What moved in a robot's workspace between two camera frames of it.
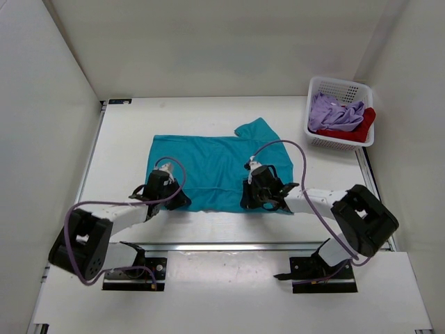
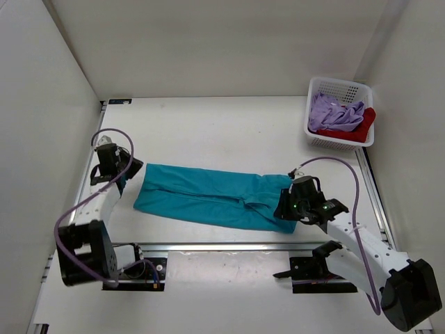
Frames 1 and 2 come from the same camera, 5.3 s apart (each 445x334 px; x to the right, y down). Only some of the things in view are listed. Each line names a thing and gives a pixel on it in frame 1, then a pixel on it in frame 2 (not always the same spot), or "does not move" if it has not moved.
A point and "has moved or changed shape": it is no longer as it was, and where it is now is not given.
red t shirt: (359, 134) does not move
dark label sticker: (119, 101) does not move
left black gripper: (181, 200) to (136, 164)
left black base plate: (139, 279) does not move
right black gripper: (248, 202) to (283, 211)
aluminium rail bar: (229, 246) does not move
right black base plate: (313, 275) does not move
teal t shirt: (210, 170) has moved or changed shape
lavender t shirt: (326, 113) does not move
